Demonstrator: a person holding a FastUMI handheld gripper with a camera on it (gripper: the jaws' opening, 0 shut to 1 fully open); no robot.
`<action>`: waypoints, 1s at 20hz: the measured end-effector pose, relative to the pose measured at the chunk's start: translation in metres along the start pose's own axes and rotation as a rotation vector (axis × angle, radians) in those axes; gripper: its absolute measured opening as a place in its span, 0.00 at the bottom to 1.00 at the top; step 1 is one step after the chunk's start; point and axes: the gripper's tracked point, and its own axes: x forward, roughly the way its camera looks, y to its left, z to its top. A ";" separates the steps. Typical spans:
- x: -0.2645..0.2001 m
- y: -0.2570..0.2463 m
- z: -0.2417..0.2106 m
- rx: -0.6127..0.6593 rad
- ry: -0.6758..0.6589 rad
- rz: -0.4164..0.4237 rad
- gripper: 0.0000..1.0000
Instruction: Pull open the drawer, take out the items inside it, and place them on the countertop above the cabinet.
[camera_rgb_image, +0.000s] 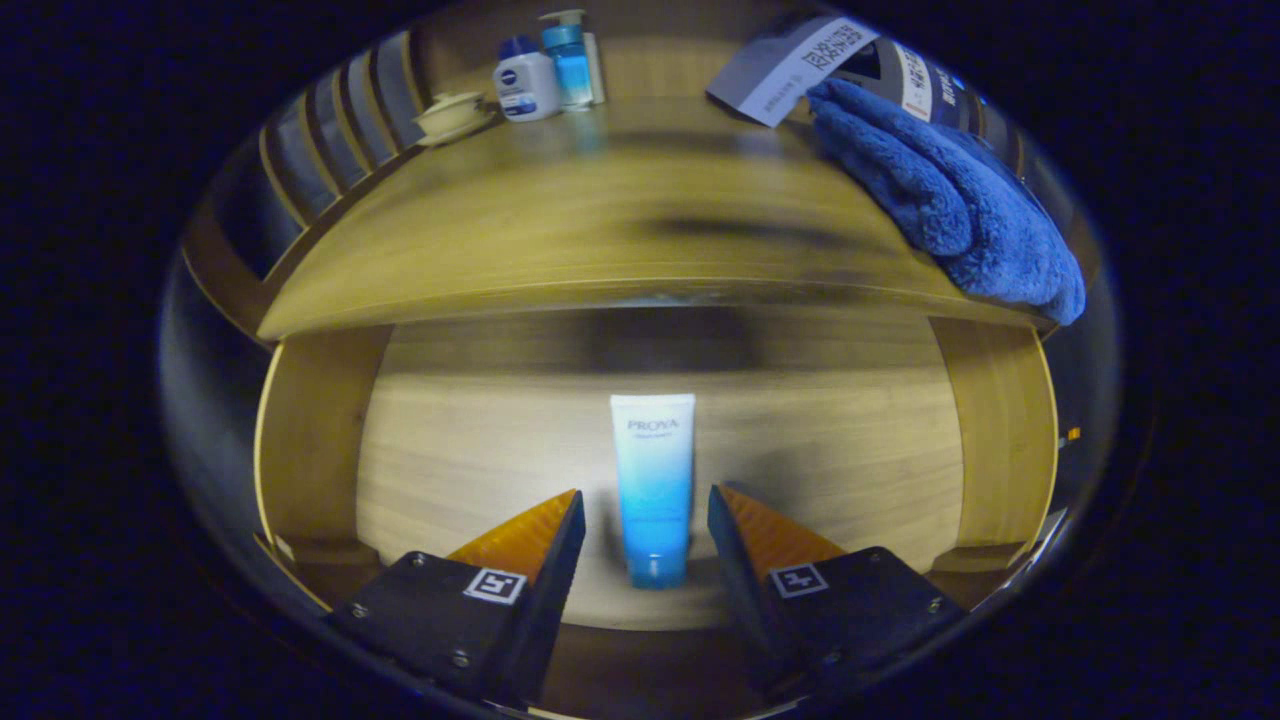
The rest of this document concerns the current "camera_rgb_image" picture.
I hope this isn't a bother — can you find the cream lidded teacup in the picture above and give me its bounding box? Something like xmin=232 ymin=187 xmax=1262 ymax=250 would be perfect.
xmin=413 ymin=92 xmax=496 ymax=148

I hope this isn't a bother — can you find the grey book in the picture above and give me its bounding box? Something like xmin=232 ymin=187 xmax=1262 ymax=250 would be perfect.
xmin=706 ymin=13 xmax=881 ymax=129

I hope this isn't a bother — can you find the blue and white tube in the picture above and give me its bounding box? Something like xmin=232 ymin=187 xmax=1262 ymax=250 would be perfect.
xmin=610 ymin=393 xmax=697 ymax=591

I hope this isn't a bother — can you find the wooden countertop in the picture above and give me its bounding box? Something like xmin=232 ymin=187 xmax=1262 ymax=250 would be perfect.
xmin=258 ymin=90 xmax=1051 ymax=341

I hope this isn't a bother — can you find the blue towel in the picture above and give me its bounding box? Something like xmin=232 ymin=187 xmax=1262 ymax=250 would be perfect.
xmin=806 ymin=78 xmax=1087 ymax=327

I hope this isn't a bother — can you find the dark blue book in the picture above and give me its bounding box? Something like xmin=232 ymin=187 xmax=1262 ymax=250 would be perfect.
xmin=925 ymin=55 xmax=1001 ymax=136

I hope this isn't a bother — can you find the white bottle with blue cap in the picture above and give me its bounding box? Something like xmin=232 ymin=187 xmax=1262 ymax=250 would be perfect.
xmin=493 ymin=35 xmax=561 ymax=123

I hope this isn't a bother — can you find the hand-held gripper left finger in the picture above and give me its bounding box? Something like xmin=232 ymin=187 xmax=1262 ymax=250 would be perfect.
xmin=325 ymin=489 xmax=587 ymax=706

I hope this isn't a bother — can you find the wooden drawer with black knob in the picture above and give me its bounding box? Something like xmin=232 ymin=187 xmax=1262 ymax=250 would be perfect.
xmin=250 ymin=305 xmax=1066 ymax=720

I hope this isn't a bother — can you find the blue pump bottle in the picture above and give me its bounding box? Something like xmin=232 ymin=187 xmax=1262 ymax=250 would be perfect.
xmin=538 ymin=8 xmax=607 ymax=111

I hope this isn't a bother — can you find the white spine book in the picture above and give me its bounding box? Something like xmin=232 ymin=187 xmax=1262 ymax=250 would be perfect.
xmin=870 ymin=40 xmax=936 ymax=123

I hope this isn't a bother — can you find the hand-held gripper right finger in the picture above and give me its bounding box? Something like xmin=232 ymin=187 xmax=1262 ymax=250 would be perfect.
xmin=707 ymin=484 xmax=969 ymax=701

